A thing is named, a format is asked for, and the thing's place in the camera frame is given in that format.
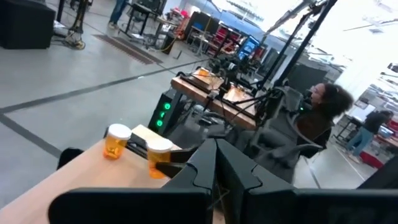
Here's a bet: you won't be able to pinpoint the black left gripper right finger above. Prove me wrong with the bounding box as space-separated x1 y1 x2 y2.
216 138 398 224

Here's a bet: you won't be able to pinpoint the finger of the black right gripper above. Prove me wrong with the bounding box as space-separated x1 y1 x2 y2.
155 161 187 179
126 133 200 164

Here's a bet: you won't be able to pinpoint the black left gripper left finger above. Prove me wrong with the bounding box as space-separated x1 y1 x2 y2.
48 138 217 224

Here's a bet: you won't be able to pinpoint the orange medicine bottle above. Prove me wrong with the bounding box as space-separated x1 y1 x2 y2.
146 138 174 180
103 123 132 161

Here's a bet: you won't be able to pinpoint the computer tower green lights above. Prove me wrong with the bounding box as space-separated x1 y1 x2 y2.
148 88 184 136

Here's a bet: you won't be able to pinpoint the office chair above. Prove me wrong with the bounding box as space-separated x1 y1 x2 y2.
248 86 324 184

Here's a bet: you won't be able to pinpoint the wooden workstation table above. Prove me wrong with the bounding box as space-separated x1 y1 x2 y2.
170 67 257 131

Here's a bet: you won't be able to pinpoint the brown floor mat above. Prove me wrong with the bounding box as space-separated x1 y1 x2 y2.
93 33 164 65

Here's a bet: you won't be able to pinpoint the person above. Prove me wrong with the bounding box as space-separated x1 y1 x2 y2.
108 0 129 30
295 82 355 150
345 110 394 162

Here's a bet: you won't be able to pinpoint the black equipment stand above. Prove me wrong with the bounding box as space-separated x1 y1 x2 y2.
63 0 93 50

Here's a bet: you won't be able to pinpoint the blue screen monitor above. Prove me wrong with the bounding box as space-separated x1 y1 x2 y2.
237 35 261 62

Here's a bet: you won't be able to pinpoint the large black box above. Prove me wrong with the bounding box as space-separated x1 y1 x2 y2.
0 0 57 50

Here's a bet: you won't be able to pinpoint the black workstation frame pole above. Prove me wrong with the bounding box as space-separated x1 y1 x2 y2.
256 0 340 91

